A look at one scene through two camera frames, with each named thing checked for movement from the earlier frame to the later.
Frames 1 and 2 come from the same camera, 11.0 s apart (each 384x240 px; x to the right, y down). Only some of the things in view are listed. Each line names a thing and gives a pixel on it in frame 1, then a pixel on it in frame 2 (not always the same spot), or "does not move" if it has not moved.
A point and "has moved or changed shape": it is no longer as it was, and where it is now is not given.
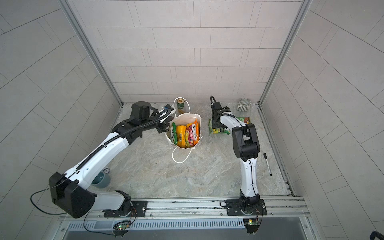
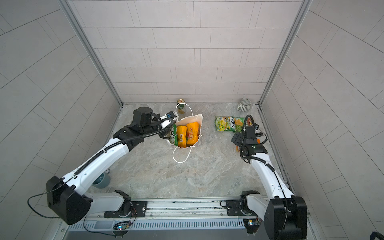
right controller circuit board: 251,225 does not move
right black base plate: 233,208 does not move
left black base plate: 139,209 does not move
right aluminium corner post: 303,8 does not move
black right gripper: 214,124 -> 238,139
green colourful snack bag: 217,130 has moved or changed shape
